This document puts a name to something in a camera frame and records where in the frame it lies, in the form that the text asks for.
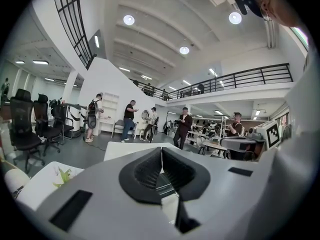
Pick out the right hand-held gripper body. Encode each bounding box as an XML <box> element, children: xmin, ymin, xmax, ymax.
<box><xmin>219</xmin><ymin>120</ymin><xmax>281</xmax><ymax>160</ymax></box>

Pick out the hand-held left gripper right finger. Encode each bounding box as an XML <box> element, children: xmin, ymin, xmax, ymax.
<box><xmin>161</xmin><ymin>146</ymin><xmax>211</xmax><ymax>235</ymax></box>

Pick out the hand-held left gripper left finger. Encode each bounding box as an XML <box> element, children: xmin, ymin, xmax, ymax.
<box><xmin>118</xmin><ymin>146</ymin><xmax>163</xmax><ymax>206</ymax></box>

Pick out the white open shelf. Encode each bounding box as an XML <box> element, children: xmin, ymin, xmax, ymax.
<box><xmin>98</xmin><ymin>91</ymin><xmax>120</xmax><ymax>138</ymax></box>

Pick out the person's white shirt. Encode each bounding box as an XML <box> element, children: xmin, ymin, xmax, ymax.
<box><xmin>246</xmin><ymin>43</ymin><xmax>320</xmax><ymax>240</ymax></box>

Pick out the grey folding chair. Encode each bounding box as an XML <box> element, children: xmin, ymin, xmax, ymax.
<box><xmin>113</xmin><ymin>119</ymin><xmax>137</xmax><ymax>138</ymax></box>

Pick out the black mezzanine railing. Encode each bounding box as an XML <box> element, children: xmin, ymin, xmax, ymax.
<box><xmin>129</xmin><ymin>62</ymin><xmax>294</xmax><ymax>102</ymax></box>

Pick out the green plant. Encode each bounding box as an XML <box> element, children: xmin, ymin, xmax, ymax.
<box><xmin>52</xmin><ymin>165</ymin><xmax>73</xmax><ymax>189</ymax></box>

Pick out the white desk with plant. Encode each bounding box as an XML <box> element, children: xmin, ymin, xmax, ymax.
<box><xmin>14</xmin><ymin>160</ymin><xmax>85</xmax><ymax>212</ymax></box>

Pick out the black mesh office chair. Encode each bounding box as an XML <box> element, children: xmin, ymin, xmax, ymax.
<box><xmin>51</xmin><ymin>103</ymin><xmax>75</xmax><ymax>145</ymax></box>
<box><xmin>33</xmin><ymin>93</ymin><xmax>64</xmax><ymax>158</ymax></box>
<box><xmin>8</xmin><ymin>88</ymin><xmax>47</xmax><ymax>174</ymax></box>

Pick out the person's head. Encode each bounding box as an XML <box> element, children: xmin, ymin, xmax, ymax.
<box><xmin>258</xmin><ymin>0</ymin><xmax>305</xmax><ymax>28</ymax></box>

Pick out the black grid railing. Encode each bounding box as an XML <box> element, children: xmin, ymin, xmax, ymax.
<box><xmin>51</xmin><ymin>0</ymin><xmax>98</xmax><ymax>71</ymax></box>

